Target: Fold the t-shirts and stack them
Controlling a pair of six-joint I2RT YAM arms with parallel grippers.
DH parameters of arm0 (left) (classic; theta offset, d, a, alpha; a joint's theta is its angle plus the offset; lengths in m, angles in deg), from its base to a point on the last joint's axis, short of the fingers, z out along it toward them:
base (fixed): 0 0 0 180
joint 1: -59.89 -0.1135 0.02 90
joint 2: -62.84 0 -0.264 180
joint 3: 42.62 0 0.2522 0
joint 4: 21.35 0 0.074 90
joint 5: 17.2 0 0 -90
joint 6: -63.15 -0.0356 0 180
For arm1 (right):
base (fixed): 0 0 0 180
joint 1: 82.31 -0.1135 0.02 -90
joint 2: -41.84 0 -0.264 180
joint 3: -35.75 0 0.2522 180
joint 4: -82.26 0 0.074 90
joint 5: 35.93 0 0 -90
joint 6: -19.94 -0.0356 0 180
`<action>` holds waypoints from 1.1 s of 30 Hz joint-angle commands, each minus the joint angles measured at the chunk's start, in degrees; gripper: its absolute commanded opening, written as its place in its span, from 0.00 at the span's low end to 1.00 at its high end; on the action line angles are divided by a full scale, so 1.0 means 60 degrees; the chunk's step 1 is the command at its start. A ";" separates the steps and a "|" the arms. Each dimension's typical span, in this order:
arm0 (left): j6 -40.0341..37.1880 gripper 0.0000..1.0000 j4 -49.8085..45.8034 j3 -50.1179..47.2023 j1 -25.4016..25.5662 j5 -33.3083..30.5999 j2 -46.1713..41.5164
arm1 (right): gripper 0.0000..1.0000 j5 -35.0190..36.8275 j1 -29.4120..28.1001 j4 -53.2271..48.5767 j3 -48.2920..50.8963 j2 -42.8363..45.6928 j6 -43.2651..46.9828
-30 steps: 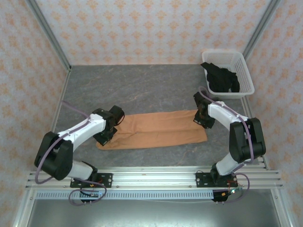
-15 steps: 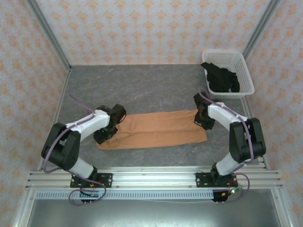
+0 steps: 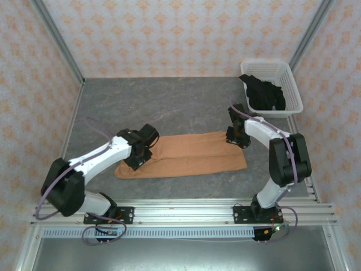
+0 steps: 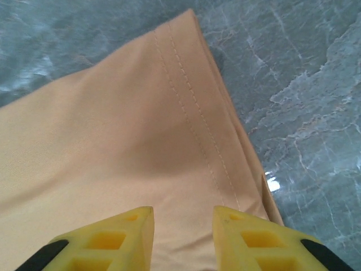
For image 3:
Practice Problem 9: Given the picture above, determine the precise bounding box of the orange printed t-shirt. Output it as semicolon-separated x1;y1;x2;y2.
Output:
113;130;249;180

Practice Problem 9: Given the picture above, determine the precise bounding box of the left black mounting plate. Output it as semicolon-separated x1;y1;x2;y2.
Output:
83;206;135;225

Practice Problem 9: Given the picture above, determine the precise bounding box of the black mounting plate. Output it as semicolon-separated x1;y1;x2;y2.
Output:
232;205;284;225
83;206;135;225

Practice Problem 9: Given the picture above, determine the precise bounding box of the black t-shirt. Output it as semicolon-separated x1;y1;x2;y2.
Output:
238;73;287;112

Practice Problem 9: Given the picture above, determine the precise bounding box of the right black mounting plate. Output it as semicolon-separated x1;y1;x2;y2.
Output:
232;205;284;225

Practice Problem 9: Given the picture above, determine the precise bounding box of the small circuit board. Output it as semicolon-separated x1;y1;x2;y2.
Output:
264;224;290;235
95;229;124;237

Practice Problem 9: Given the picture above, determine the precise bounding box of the white plastic basket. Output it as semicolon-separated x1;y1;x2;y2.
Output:
240;58;304;119

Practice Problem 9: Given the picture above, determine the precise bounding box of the grey metal sheet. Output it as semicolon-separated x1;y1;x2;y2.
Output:
30;237;337;271

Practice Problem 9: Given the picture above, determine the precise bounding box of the aluminium table side rail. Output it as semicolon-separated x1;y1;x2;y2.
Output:
56;81;85;170
287;114;322;204

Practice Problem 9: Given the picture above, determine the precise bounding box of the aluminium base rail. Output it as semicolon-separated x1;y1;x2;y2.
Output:
30;198;338;227

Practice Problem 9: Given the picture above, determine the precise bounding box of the slotted grey cable duct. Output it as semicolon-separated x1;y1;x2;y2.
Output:
41;227;256;239

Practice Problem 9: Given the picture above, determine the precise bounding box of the aluminium frame post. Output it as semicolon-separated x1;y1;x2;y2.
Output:
29;0;86;86
288;0;335;73

